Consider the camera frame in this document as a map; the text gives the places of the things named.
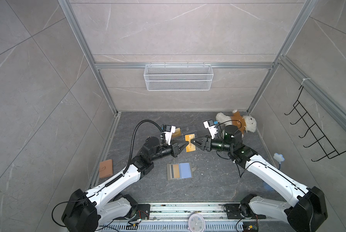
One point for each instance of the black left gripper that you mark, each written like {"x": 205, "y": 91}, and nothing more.
{"x": 175, "y": 151}

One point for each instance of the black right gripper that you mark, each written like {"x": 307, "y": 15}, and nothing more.
{"x": 207, "y": 142}

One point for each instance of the clear acrylic organizer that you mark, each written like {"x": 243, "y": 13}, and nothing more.
{"x": 187, "y": 131}

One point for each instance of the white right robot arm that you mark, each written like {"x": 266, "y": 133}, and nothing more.
{"x": 303, "y": 208}

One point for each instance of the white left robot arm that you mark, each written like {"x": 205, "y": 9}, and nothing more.
{"x": 85, "y": 210}

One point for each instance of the white teddy bear brown sweater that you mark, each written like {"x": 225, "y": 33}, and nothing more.
{"x": 243, "y": 123}

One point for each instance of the round white clock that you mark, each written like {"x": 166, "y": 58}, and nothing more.
{"x": 196, "y": 223}

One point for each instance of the brown leather pouch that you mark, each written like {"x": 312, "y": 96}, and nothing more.
{"x": 106, "y": 168}

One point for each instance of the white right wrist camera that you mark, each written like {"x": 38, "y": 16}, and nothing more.
{"x": 211, "y": 126}

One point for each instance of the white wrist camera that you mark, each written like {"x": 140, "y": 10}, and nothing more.
{"x": 211, "y": 126}
{"x": 167, "y": 132}

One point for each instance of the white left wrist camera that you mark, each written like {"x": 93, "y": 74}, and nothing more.
{"x": 167, "y": 132}

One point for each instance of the white wire mesh basket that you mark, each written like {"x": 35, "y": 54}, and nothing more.
{"x": 178, "y": 77}

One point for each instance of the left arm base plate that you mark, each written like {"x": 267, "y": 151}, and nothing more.
{"x": 141, "y": 211}

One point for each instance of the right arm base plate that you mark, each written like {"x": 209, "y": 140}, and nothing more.
{"x": 238, "y": 211}

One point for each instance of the black wire hook rack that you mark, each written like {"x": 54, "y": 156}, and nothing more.
{"x": 313, "y": 128}

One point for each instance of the aluminium frame post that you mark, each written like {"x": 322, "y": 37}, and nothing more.
{"x": 67, "y": 9}

